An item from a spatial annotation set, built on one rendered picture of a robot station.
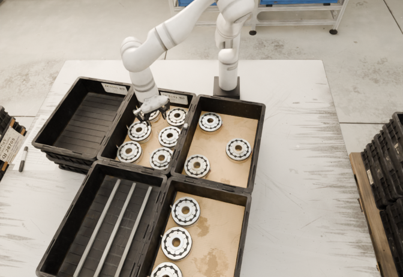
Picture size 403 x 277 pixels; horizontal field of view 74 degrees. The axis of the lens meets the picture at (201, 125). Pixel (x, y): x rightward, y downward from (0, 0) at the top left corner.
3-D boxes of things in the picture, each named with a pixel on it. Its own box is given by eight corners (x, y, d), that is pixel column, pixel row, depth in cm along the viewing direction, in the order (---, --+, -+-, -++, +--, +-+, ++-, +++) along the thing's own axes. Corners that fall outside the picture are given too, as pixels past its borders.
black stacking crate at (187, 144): (249, 204, 99) (252, 193, 90) (174, 187, 105) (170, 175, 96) (262, 120, 121) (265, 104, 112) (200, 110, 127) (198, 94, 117)
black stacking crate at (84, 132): (89, 92, 139) (79, 76, 129) (141, 101, 133) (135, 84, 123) (45, 158, 117) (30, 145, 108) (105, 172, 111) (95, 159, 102)
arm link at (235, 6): (262, 4, 67) (247, 30, 92) (245, -31, 66) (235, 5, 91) (229, 22, 68) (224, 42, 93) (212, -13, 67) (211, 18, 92)
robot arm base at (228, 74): (219, 77, 140) (219, 51, 126) (237, 77, 139) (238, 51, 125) (218, 90, 135) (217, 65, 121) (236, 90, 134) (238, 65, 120)
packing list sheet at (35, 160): (37, 115, 147) (36, 114, 146) (77, 116, 144) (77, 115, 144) (8, 169, 128) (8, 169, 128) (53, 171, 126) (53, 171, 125)
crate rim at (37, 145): (80, 78, 131) (78, 75, 129) (136, 87, 125) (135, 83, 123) (32, 147, 109) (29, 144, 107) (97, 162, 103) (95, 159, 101)
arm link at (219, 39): (214, 9, 91) (243, 8, 90) (213, 30, 118) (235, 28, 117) (216, 37, 92) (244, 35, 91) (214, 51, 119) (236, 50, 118)
